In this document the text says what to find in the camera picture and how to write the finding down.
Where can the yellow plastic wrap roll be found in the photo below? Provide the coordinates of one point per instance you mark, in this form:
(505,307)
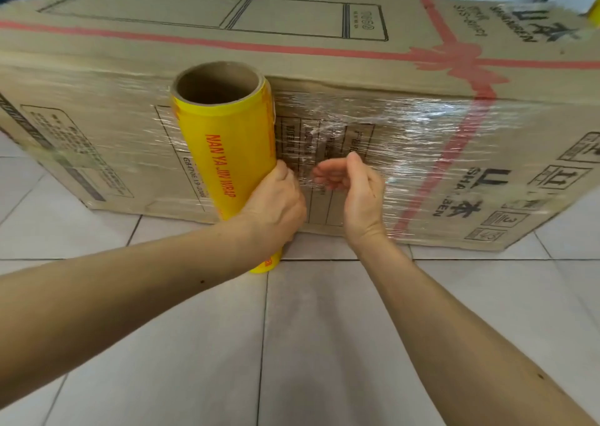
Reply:
(225,149)
(594,15)

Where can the person's left hand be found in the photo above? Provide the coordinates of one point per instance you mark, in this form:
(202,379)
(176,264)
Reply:
(276,210)

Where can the person's right forearm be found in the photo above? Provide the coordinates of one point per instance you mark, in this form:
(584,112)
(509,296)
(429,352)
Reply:
(468,346)

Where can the person's left forearm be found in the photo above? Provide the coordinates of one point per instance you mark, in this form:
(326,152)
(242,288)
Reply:
(117,290)

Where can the brown cardboard box red ribbon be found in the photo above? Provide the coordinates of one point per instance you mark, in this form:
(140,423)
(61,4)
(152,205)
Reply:
(422,158)

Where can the person's right hand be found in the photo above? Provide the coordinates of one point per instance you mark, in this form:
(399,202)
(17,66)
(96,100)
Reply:
(368,205)

